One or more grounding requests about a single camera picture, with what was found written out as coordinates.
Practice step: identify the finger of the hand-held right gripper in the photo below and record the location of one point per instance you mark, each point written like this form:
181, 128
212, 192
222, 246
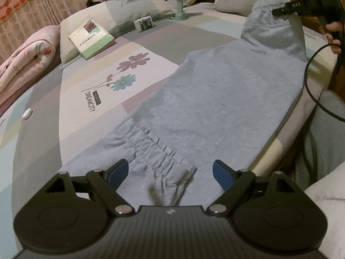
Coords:
296, 7

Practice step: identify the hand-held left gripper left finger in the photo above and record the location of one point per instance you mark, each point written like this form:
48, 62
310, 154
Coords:
118, 173

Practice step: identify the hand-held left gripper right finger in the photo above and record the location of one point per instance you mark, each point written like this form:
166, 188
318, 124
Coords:
223, 174

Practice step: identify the grey sweatpants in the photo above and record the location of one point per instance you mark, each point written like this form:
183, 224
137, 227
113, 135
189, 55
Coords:
215, 99

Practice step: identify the person's right hand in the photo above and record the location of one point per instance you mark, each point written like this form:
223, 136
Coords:
334, 36

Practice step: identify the person's grey trouser leg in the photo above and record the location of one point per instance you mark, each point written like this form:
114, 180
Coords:
315, 140

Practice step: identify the white earbud case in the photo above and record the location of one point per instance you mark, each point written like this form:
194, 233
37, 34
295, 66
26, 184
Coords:
27, 113

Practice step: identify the person's white fleece top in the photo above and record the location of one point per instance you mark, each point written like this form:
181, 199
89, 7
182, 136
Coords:
328, 207

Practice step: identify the green white book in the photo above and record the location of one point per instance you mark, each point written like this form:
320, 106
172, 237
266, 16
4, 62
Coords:
90, 43

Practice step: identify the pink folded quilt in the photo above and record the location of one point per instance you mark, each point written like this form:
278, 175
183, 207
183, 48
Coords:
24, 59

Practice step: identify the small printed tissue pack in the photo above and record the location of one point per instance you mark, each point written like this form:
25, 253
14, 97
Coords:
144, 23

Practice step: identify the checkered pillow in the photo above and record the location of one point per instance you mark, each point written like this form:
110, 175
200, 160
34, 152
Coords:
121, 13

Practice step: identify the pink patterned curtain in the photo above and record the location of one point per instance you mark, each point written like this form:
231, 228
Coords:
35, 5

